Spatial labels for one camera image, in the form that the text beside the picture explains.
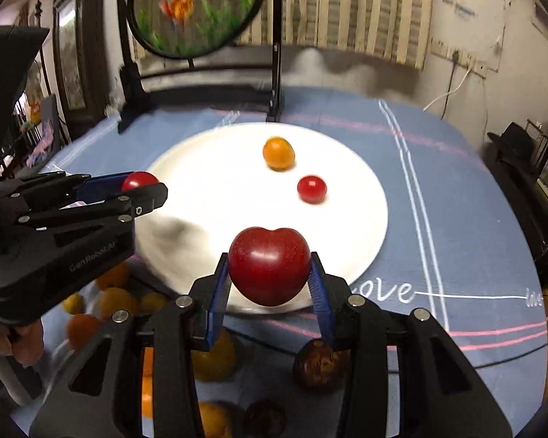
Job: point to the dark brown passion fruit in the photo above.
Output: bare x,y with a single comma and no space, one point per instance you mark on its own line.
320,369

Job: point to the round goldfish screen on stand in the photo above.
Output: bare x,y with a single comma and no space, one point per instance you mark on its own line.
161,38

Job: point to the large red plum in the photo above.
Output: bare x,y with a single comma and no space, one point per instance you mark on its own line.
269,267

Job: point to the person's left hand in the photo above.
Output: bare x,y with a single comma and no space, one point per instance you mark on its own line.
25,343

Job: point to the orange cherry tomato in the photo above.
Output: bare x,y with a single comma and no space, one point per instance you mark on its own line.
278,154

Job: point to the white power strip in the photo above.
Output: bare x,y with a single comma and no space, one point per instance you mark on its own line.
461,57

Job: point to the dark framed mirror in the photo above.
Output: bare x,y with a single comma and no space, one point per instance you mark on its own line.
80,62

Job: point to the white round plate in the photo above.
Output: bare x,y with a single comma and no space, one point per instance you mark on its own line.
219,184

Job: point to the orange kumquat fruit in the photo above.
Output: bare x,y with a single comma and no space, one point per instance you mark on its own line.
80,330

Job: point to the checked beige curtain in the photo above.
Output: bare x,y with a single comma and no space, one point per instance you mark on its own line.
393,30

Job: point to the black hat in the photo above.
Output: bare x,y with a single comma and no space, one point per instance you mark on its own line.
514,143

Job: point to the blue striped tablecloth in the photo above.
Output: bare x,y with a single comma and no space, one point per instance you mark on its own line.
453,244

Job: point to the large orange tangerine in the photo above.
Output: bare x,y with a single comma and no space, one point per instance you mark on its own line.
115,299

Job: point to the small red cherry tomato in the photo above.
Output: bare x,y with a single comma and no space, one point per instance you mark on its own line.
137,179

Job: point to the yellow green round fruit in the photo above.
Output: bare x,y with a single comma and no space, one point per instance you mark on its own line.
219,363

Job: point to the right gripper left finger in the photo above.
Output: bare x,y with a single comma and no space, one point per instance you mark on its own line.
99,393

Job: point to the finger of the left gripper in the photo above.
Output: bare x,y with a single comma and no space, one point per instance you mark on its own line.
134,203
59,188

